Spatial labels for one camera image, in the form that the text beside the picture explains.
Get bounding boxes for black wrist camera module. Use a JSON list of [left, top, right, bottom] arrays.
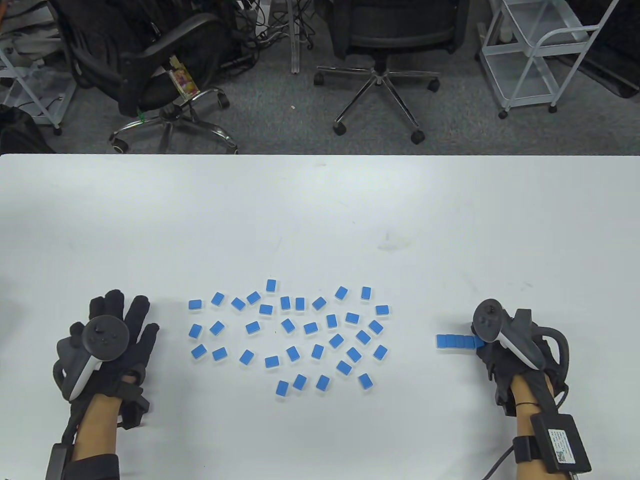
[[495, 384, 517, 417], [117, 372, 151, 428]]

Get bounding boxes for white metal rack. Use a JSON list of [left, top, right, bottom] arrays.
[[0, 30, 77, 137]]

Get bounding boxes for person's left forearm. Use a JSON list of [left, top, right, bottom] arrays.
[[74, 392, 121, 480]]

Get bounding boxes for black mesh office chair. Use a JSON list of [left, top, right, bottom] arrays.
[[314, 0, 471, 145]]

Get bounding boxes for blue mahjong tiles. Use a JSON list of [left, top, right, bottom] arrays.
[[188, 279, 391, 398]]

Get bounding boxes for person's left hand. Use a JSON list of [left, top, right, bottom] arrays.
[[69, 288, 161, 399]]

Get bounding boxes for person's right forearm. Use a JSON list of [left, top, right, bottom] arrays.
[[510, 372, 556, 480]]

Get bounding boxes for white metal cart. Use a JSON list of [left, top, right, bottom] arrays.
[[477, 0, 621, 120]]

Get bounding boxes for grey and white controller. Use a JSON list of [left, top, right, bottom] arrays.
[[54, 316, 132, 402], [471, 299, 571, 373]]

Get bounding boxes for black chair with chrome base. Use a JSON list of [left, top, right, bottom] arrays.
[[50, 0, 240, 155]]

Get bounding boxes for black trailing cable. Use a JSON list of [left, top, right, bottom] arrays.
[[482, 442, 516, 480]]

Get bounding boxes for white desk leg post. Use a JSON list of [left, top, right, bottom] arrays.
[[290, 0, 305, 75]]

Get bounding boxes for colourful snack packet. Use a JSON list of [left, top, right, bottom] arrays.
[[167, 55, 202, 99]]

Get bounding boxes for black box with white label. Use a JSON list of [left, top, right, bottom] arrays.
[[530, 412, 593, 475]]

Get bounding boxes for blue mahjong tile wall row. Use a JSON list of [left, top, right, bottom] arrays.
[[436, 334, 485, 351]]

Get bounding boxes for tangle of black cables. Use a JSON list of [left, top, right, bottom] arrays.
[[232, 0, 321, 51]]

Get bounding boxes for black bag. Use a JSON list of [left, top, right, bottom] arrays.
[[0, 104, 56, 155]]

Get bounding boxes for person's right hand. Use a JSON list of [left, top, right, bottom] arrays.
[[475, 339, 566, 389]]

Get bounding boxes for grey crumpled cloth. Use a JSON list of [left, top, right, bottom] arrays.
[[0, 15, 63, 56]]

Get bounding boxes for black forearm strap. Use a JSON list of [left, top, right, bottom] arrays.
[[65, 454, 121, 480], [512, 436, 543, 463]]

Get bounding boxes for plain black forearm box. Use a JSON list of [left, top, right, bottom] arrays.
[[46, 442, 75, 480]]

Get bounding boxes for black flat case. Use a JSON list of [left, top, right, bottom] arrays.
[[565, 0, 640, 99]]

